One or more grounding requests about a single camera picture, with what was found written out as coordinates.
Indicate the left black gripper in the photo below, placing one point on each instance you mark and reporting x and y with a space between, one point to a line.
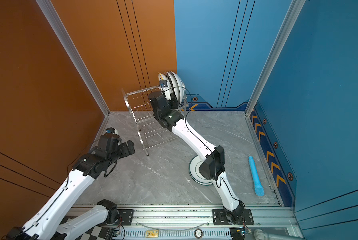
126 152

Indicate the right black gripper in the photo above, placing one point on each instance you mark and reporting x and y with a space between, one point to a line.
175 101

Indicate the chrome wire dish rack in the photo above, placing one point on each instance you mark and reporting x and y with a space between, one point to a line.
149 131

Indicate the yellow rim dotted plate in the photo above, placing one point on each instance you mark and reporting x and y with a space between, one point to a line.
162 77

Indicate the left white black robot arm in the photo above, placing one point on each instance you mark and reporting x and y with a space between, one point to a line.
46 223

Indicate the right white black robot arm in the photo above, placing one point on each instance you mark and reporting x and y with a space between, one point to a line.
212 167

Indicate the large white plate black rim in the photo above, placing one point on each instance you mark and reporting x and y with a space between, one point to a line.
179 86

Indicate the black white checkerboard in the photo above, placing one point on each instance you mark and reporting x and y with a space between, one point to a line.
95 233

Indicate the light blue toy microphone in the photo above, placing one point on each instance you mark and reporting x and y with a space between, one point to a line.
258 188

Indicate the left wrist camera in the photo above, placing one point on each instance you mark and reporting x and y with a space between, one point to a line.
112 131

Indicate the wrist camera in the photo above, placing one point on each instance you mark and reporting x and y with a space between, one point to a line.
163 84
112 131

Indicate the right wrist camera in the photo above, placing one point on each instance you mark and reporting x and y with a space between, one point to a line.
163 84

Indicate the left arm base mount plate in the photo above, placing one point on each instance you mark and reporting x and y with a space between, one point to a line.
124 217

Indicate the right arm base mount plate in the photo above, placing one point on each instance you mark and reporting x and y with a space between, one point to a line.
219 218

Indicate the aluminium front rail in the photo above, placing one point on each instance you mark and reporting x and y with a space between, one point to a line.
195 222

